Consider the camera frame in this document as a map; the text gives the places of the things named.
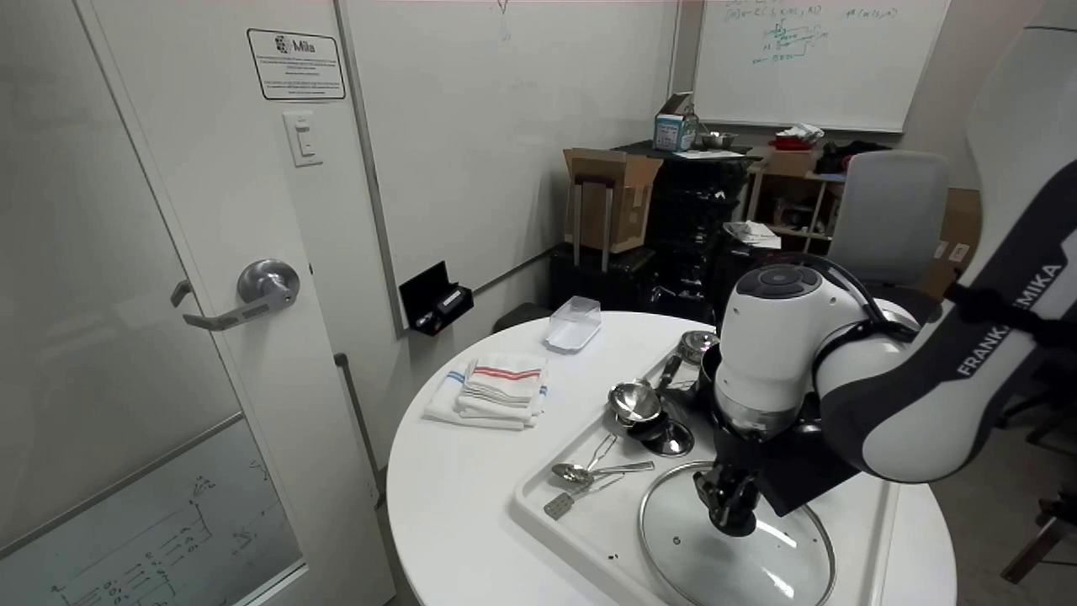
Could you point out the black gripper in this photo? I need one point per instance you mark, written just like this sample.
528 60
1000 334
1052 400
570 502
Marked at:
746 467

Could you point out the glass lid with black knob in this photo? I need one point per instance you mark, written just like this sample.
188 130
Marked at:
695 551

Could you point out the white black Franka robot arm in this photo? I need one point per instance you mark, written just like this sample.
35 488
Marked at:
931 416

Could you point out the black ladle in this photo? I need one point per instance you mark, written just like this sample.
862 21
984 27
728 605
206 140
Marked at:
672 438

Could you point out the flat steel utensil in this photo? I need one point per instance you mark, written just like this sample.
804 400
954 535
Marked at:
623 467

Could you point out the white plastic tray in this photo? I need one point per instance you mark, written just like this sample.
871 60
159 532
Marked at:
611 540

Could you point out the steel ladle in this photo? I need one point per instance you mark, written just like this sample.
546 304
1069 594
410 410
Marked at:
633 401

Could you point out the small steel spoon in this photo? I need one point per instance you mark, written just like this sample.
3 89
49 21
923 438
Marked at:
574 476

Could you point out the white folded towel red stripe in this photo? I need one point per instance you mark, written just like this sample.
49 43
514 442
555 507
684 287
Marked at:
500 388

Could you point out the black cabinet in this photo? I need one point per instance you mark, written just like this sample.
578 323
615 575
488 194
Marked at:
695 214

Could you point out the black chair base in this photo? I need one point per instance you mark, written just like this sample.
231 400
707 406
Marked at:
1037 542

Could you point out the wooden shelf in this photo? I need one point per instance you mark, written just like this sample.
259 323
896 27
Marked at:
787 190

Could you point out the open cardboard box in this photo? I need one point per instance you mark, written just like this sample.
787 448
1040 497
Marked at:
608 207

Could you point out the grey backed office chair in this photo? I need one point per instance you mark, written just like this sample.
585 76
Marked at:
894 214

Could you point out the tall brown cardboard box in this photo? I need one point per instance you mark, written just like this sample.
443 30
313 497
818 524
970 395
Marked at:
961 231

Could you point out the black marker holder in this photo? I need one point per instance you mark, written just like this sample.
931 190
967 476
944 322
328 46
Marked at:
432 302

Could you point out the red item on shelf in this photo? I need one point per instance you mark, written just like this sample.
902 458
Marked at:
800 136

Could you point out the small blue box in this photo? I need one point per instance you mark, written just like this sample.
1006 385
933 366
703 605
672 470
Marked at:
673 127

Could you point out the white door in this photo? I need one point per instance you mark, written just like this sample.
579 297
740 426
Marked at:
222 204

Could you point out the white printed door sign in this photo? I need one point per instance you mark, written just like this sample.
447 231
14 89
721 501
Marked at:
297 66

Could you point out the wall whiteboard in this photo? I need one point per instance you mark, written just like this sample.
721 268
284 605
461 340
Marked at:
818 67

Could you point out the white light switch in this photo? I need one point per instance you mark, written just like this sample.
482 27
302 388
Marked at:
302 140

